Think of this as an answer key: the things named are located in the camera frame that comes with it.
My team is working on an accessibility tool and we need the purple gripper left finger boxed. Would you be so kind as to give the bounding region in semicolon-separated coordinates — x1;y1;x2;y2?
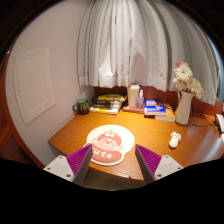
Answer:
44;145;92;186

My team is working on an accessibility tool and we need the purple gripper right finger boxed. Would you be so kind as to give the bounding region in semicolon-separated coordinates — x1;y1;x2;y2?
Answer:
135;145;183;184

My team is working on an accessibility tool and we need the white computer mouse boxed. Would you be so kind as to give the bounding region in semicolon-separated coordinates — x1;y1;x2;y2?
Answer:
169;132;181;148

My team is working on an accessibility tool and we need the round pink cartoon mouse pad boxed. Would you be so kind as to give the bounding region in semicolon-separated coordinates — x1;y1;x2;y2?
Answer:
86;125;135;166

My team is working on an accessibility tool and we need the yellow book under blue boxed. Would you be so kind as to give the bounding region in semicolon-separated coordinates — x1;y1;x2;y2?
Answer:
155;103;176;122

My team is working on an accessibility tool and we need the white ceramic vase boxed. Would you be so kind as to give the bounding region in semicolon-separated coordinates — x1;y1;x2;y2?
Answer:
175;91;193;125

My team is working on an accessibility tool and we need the dark green mug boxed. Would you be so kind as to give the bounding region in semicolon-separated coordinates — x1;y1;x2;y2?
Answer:
73;98;90;115

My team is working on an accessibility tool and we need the red flat book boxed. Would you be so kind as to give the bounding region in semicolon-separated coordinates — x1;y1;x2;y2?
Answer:
122;106;144;114

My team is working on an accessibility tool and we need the clear sanitizer bottle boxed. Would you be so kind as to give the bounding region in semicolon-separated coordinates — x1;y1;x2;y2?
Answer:
137;90;144;109

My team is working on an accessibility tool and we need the stack of yellow black books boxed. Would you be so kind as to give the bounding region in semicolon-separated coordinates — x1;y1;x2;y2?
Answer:
90;94;127;115

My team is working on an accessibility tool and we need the beige tumbler cup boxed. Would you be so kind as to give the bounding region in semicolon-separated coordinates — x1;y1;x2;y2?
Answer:
127;84;140;107

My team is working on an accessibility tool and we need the white device at right edge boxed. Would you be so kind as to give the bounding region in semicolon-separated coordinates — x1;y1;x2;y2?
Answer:
215;114;224;134

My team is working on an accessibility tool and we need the white flower bouquet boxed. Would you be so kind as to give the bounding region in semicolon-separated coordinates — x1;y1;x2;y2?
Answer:
173;61;204;99

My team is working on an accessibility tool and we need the white curtain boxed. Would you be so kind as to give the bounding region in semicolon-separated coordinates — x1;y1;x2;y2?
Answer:
78;0;219;104

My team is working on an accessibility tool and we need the white wall panel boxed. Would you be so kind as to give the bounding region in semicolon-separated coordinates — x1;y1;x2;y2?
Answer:
14;48;56;125

